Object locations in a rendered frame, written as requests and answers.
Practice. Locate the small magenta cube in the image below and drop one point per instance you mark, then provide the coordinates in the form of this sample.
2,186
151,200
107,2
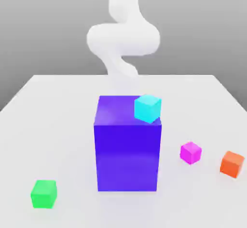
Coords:
190,152

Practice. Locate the large purple box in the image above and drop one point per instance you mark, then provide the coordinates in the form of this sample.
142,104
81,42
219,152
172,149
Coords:
127,154

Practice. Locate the small orange cube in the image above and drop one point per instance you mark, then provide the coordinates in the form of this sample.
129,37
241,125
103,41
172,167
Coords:
231,164

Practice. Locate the small green cube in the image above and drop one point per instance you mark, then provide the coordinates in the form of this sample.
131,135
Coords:
44,194

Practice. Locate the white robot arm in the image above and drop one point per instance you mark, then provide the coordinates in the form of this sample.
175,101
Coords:
123,39

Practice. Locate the small cyan cube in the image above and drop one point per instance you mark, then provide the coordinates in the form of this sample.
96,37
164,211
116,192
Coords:
147,108

